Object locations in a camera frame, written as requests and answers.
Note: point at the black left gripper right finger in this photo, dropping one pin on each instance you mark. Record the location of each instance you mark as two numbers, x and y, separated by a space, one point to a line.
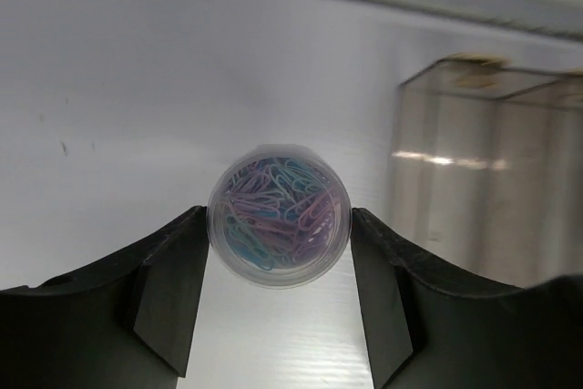
430 324

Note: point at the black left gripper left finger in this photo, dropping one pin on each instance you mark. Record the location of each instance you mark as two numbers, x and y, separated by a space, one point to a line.
124 321

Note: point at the clear paperclip jar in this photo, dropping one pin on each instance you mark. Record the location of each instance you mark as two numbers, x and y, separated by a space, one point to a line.
279 217

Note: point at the clear four-compartment organizer tray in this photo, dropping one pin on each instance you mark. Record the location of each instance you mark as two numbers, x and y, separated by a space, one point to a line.
486 167

